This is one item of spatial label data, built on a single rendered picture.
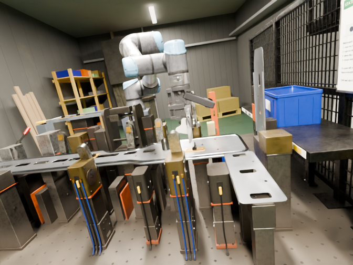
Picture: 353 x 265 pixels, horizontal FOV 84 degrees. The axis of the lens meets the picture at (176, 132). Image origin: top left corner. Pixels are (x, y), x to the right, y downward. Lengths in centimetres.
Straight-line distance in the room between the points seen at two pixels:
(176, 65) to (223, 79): 673
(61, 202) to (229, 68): 692
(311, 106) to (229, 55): 667
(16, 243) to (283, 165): 108
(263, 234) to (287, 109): 52
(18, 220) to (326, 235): 118
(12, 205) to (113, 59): 539
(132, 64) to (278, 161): 61
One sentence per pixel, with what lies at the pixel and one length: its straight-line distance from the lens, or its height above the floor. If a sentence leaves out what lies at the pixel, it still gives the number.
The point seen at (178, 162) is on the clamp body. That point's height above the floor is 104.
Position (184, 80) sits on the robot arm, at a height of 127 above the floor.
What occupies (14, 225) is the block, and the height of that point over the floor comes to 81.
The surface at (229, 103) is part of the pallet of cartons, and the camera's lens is 619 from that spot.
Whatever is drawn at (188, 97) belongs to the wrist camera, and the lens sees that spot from 72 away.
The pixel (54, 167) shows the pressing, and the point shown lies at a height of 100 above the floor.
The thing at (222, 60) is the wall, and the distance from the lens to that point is 743.
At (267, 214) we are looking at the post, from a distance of 50.
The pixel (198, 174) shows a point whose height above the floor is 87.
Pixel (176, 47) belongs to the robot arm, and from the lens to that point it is 71.
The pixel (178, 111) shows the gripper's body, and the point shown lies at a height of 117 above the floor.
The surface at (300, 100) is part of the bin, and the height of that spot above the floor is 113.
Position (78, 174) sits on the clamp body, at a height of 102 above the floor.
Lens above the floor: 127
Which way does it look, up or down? 15 degrees down
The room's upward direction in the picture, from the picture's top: 9 degrees counter-clockwise
